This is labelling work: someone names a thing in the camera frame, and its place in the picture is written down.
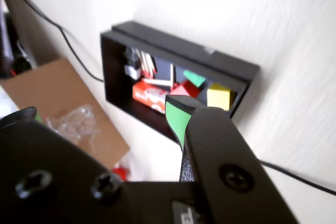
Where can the green wooden cube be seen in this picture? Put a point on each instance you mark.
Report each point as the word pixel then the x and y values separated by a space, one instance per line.
pixel 194 77

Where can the red wooden cube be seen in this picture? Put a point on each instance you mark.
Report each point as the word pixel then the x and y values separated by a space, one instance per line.
pixel 190 89

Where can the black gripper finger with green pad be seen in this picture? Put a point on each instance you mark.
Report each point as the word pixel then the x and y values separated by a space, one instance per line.
pixel 223 155

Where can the black rectangular box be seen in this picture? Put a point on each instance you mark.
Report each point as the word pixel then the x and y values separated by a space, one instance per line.
pixel 210 56

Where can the red white matchbox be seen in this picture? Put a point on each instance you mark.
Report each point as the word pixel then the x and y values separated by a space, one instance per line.
pixel 147 95

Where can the clear plastic bag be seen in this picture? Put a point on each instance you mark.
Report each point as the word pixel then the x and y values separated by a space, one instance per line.
pixel 76 121

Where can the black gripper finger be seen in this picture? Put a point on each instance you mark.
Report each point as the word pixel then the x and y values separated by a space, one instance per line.
pixel 52 176

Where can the black cardboard box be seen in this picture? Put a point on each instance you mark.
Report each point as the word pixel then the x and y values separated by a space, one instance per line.
pixel 113 64

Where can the yellow wooden cube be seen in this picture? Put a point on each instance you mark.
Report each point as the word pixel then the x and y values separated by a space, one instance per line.
pixel 219 96

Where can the red tipped wooden match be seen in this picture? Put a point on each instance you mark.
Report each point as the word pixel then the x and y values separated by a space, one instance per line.
pixel 172 74
pixel 153 66
pixel 144 64
pixel 157 81

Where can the small white block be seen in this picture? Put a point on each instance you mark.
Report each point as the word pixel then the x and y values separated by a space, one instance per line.
pixel 132 72

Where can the large brown cardboard box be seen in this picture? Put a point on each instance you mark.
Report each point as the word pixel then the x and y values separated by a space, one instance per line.
pixel 65 82

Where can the small red item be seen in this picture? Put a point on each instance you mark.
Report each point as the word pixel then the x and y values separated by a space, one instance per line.
pixel 120 174

